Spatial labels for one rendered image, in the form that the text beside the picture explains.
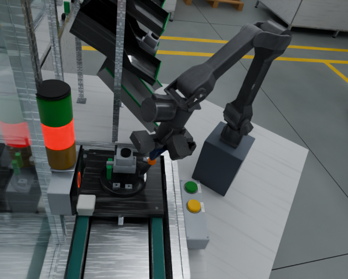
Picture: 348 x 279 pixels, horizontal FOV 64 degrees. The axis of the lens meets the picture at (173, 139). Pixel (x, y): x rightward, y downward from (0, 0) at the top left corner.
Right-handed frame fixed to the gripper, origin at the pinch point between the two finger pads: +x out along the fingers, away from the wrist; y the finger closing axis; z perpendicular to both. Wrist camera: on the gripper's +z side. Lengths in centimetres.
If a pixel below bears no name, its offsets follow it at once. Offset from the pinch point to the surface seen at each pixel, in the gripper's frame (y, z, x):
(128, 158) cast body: -6.2, -2.3, 4.4
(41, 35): 11, -125, 36
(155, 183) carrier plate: 4.8, 2.8, 12.8
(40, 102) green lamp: -35.7, 4.7, -21.3
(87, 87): 15, -67, 29
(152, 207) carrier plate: -0.5, 9.7, 13.6
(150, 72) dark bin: 9.1, -25.2, -9.2
